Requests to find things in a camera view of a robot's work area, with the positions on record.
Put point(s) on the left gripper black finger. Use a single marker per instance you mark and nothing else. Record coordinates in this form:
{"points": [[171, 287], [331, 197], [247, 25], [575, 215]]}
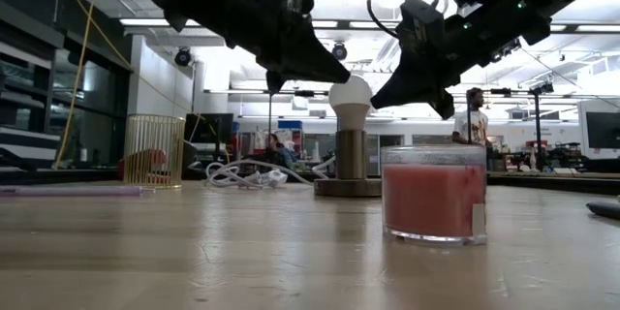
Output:
{"points": [[315, 60]]}

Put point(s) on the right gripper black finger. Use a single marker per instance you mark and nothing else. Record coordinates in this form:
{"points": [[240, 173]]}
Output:
{"points": [[402, 84]]}

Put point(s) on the white lightbulb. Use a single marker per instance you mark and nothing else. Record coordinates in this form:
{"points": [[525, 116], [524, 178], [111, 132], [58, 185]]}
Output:
{"points": [[351, 97]]}

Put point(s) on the black ceiling spotlight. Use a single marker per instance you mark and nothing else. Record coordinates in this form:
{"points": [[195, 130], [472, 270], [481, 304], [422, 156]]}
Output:
{"points": [[182, 56], [339, 51]]}

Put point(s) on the standing person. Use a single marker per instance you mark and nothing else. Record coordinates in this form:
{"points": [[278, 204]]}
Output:
{"points": [[472, 126]]}

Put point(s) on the seated person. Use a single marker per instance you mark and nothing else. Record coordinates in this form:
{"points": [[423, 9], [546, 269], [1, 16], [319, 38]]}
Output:
{"points": [[281, 152]]}

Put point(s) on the long ceiling light strip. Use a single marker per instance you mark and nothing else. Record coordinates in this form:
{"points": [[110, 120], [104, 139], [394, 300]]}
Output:
{"points": [[145, 22]]}

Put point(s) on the black computer monitor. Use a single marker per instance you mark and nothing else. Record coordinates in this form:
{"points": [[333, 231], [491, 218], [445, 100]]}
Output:
{"points": [[603, 130], [208, 128]]}

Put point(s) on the pink candle in glass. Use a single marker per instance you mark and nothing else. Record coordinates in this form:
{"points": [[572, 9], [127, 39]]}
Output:
{"points": [[431, 198]]}

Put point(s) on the black metal gantry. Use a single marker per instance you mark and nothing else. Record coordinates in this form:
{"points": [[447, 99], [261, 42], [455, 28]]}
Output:
{"points": [[537, 121]]}

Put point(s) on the red plastic tool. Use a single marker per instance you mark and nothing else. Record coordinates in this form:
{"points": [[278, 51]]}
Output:
{"points": [[145, 164]]}

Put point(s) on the black pen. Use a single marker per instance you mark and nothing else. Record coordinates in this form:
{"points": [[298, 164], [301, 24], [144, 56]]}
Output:
{"points": [[605, 209]]}

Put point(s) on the dark shelving unit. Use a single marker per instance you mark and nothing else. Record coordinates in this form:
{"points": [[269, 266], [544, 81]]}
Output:
{"points": [[29, 106]]}

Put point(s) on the purple pen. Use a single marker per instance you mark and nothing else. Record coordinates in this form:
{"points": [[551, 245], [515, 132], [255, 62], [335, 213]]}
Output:
{"points": [[72, 191]]}

